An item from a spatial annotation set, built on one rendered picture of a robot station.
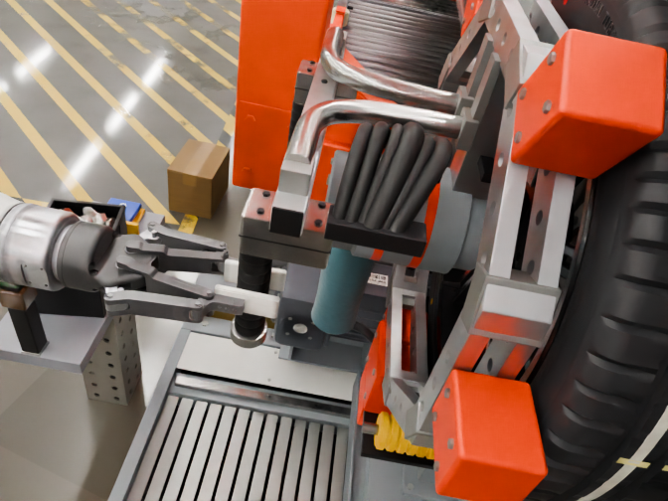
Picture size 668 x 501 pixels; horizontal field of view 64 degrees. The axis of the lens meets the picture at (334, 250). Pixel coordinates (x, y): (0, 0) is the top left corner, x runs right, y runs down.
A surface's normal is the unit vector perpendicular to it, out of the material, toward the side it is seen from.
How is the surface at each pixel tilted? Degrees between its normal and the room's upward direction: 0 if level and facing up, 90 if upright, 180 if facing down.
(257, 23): 90
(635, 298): 62
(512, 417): 0
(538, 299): 45
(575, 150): 125
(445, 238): 71
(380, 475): 0
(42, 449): 0
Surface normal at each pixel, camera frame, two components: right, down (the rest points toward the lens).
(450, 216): 0.04, 0.00
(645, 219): -0.57, -0.11
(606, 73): 0.07, -0.23
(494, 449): 0.17, -0.74
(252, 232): -0.11, 0.65
